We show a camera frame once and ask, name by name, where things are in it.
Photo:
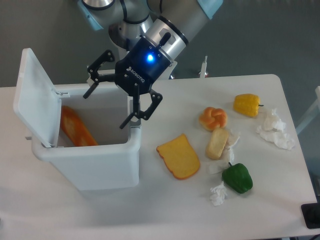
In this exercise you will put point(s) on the yellow toast slice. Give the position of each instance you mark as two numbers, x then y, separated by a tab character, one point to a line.
179	157

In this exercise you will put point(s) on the black device at edge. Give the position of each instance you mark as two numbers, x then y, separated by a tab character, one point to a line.
311	215

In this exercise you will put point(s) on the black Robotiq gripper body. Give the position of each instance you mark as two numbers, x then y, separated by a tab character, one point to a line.
143	65

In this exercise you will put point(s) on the white trash can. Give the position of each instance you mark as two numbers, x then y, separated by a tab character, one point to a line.
114	162

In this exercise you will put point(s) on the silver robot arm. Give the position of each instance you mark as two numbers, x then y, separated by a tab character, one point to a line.
186	17

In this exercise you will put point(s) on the green bell pepper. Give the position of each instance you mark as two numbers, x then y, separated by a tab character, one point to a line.
238	178

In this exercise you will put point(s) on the small crumpled white tissue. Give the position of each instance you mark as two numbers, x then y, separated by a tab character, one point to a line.
218	194

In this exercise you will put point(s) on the large crumpled white tissue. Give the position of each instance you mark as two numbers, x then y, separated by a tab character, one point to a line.
273	130

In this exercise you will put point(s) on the crumpled tissue under bread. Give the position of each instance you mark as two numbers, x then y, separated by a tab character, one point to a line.
227	155

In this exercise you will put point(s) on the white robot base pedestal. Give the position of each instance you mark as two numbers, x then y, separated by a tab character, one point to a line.
125	37

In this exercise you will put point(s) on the white trash can lid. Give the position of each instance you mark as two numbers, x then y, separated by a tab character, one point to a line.
37	102

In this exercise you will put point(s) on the orange knotted bread roll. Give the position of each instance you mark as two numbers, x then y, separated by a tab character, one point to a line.
212	118

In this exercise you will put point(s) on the small rectangular bread roll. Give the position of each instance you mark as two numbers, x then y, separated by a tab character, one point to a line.
217	143

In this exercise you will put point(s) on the yellow bell pepper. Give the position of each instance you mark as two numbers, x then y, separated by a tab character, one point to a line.
247	104

